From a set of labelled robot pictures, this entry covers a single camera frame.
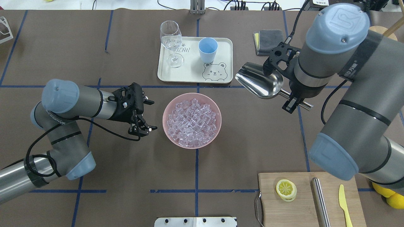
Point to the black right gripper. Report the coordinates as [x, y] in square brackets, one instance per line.
[297, 88]

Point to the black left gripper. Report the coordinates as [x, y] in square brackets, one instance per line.
[121, 114]

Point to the steel ice scoop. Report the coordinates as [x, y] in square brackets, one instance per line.
[252, 77]

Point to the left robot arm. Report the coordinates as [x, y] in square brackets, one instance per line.
[62, 150]

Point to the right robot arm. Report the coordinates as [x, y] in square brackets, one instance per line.
[352, 141]

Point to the pile of clear ice cubes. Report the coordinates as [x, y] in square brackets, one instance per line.
[192, 123]

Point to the light blue cup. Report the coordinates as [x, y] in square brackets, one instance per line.
[207, 49]

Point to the wooden cup tree stand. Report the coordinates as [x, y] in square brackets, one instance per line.
[389, 32]

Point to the grey and yellow cloth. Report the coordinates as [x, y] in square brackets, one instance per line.
[266, 40]

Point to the pink bowl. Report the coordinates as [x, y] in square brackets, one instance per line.
[192, 120]

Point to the cream bear serving tray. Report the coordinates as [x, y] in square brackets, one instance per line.
[194, 70]

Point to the clear wine glass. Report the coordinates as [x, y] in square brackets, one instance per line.
[171, 39]

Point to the lemon slice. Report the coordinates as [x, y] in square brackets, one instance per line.
[286, 190]

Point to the steel muddler black tip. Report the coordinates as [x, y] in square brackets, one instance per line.
[319, 202]

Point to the bamboo cutting board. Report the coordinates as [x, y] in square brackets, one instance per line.
[302, 211]

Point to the yellow plastic knife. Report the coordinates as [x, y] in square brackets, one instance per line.
[343, 205]

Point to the yellow lemon oblong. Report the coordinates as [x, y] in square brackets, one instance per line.
[385, 192]

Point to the aluminium frame post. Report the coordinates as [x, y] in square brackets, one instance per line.
[197, 7]

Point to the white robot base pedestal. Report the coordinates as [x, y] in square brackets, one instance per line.
[196, 222]

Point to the white wire cup rack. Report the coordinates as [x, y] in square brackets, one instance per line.
[5, 31]

